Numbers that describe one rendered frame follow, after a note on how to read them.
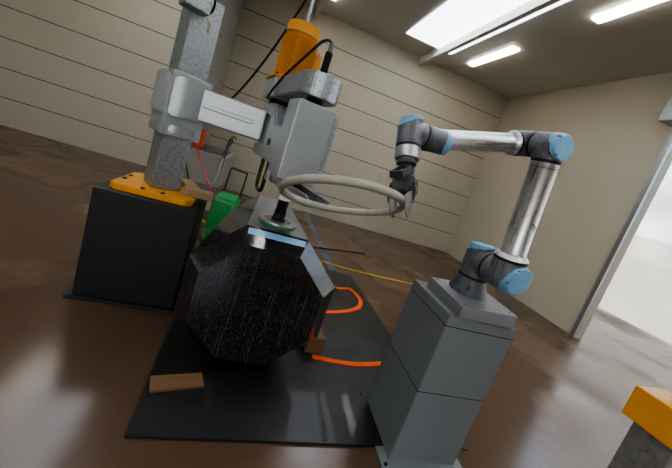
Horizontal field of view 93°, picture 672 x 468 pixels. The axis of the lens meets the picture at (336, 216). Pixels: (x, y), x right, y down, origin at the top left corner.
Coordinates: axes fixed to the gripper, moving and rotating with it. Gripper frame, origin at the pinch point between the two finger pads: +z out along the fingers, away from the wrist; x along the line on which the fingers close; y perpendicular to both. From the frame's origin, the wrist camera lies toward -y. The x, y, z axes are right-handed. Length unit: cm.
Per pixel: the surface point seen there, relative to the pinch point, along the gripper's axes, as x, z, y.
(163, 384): 116, 88, 10
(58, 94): 704, -233, 99
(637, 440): -61, 52, 7
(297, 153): 66, -36, 21
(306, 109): 59, -57, 15
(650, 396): -63, 41, 4
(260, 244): 85, 13, 27
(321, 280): 64, 27, 61
